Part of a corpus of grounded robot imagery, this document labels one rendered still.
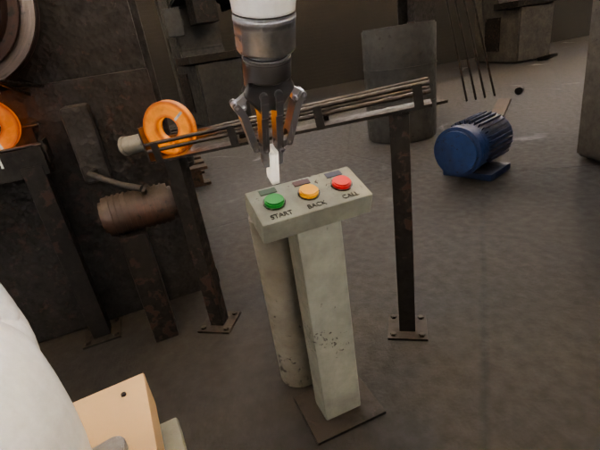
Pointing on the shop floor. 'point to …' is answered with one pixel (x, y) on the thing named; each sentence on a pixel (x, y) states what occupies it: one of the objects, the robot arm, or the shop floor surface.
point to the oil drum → (401, 73)
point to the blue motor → (475, 146)
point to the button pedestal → (322, 296)
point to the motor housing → (120, 222)
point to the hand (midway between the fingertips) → (272, 164)
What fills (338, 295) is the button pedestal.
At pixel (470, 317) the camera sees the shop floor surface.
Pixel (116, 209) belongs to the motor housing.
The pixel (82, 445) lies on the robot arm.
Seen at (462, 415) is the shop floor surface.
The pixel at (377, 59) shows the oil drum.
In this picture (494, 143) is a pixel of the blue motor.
